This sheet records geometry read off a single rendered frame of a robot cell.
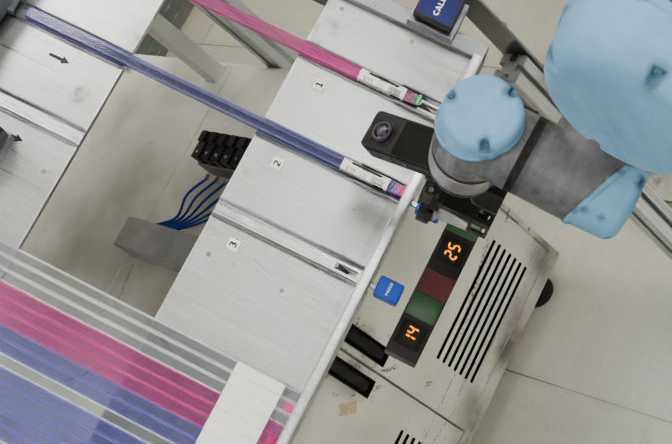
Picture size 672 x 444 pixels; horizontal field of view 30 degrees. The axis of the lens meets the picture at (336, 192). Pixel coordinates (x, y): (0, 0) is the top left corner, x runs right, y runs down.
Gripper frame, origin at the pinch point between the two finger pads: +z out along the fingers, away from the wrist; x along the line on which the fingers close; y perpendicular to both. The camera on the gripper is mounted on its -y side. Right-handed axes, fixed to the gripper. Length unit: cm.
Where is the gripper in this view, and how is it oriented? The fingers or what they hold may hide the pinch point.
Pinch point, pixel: (432, 202)
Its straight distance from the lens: 144.2
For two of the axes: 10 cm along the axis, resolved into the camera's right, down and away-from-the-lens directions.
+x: 4.5, -8.6, 2.3
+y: 8.9, 4.3, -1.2
